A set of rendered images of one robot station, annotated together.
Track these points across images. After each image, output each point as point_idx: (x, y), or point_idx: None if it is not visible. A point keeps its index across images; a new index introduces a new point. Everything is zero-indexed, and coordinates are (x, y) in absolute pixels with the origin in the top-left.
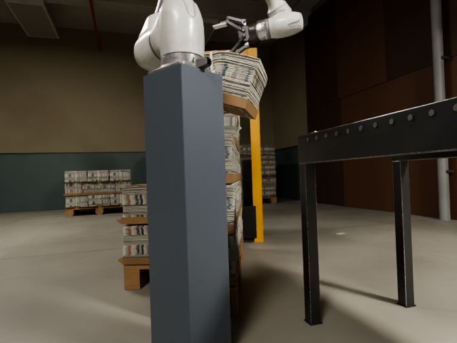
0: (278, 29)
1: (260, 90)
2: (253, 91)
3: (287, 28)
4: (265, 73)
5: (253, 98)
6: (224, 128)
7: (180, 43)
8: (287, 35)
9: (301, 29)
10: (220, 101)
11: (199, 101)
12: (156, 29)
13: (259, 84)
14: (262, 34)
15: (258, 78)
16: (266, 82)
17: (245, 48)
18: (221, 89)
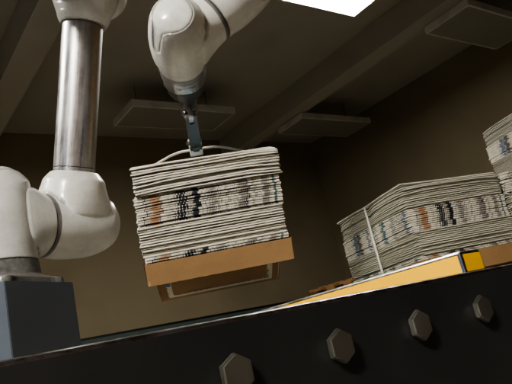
0: (160, 67)
1: (254, 193)
2: (184, 228)
3: (158, 56)
4: (232, 155)
5: (206, 235)
6: (401, 243)
7: None
8: (177, 62)
9: (177, 33)
10: (3, 333)
11: None
12: None
13: (213, 193)
14: (170, 87)
15: (178, 195)
16: (268, 161)
17: (193, 122)
18: (3, 308)
